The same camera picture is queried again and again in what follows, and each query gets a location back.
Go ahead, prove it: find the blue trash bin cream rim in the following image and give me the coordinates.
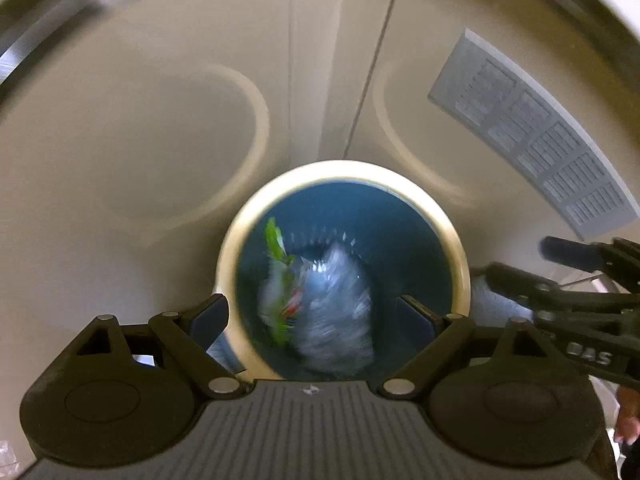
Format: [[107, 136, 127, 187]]
[[207, 159, 473, 382]]

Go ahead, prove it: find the clear plastic bag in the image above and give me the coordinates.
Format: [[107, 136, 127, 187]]
[[257, 242, 377, 374]]

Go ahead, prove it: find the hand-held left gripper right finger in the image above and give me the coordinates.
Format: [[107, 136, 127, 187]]
[[377, 295, 556, 397]]

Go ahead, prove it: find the grey vent grille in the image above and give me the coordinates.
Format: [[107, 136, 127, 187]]
[[427, 28, 629, 241]]

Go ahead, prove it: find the beige vented cabinet door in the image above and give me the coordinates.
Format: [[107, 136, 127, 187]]
[[345, 0, 640, 411]]

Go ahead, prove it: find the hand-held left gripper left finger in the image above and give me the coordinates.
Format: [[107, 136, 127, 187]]
[[75, 294, 246, 396]]

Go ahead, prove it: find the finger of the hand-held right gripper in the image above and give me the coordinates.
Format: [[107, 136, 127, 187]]
[[539, 236, 640, 281], [484, 262, 640, 322]]

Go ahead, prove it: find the green snack wrapper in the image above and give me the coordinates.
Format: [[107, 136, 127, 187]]
[[263, 217, 302, 347]]

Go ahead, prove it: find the person's right hand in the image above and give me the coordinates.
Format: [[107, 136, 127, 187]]
[[614, 385, 640, 444]]

